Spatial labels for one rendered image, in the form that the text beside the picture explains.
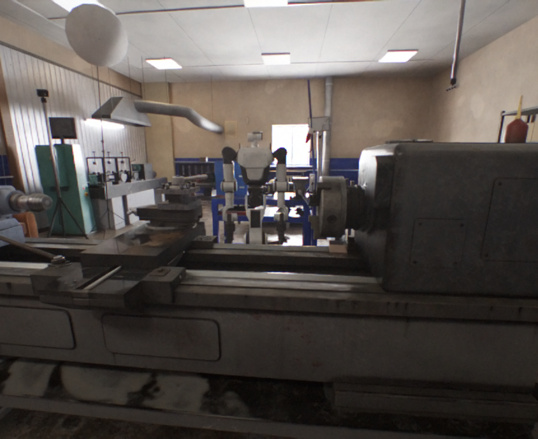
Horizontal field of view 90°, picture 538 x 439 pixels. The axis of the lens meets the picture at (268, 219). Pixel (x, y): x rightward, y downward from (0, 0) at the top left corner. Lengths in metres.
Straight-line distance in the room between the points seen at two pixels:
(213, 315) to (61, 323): 0.63
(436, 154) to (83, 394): 1.51
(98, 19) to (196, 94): 4.50
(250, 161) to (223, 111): 6.37
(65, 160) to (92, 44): 1.79
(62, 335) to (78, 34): 4.02
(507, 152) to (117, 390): 1.58
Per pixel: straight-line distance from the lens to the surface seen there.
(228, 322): 1.07
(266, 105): 8.34
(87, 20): 4.80
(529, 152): 1.12
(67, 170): 5.43
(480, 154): 1.04
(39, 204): 1.59
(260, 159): 2.21
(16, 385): 1.61
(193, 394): 1.27
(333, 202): 1.03
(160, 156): 9.01
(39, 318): 1.46
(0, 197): 1.70
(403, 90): 8.84
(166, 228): 1.44
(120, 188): 5.85
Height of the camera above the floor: 1.29
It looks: 13 degrees down
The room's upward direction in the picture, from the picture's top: straight up
